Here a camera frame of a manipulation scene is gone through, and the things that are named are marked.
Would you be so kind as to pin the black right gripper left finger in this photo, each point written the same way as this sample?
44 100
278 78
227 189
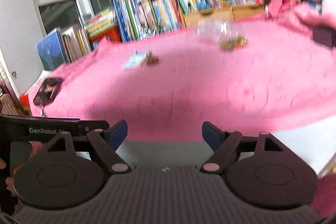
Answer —
69 171

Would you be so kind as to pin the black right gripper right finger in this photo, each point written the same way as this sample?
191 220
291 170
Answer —
259 170

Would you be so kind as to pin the stack of flat books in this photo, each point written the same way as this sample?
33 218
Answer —
100 22

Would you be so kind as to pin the row of upright books left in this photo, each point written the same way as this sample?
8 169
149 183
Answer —
132 15

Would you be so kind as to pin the person's left hand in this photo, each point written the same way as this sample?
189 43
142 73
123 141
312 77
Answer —
8 180

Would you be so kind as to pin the smartphone with dark case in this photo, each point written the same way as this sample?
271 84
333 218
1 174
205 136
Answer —
48 91

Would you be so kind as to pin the large blue book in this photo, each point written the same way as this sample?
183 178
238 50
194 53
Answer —
51 50

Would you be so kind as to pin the pink rabbit pattern blanket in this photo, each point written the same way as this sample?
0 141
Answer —
280 80

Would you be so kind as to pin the red plastic crate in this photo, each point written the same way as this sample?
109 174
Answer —
111 33

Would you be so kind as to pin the white blue paper bag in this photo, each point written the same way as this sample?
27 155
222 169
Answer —
137 59

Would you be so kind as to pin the small orange candy wrapper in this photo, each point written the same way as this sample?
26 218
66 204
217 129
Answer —
232 43

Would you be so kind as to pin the brown dried peel scrap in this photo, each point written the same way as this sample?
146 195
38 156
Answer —
151 59

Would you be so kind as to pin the clear plastic bag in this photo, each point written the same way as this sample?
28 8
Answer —
217 30

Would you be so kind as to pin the miniature bicycle model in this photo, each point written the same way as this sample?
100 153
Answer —
148 32

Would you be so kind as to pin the wooden drawer shelf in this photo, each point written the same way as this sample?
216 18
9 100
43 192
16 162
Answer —
227 12

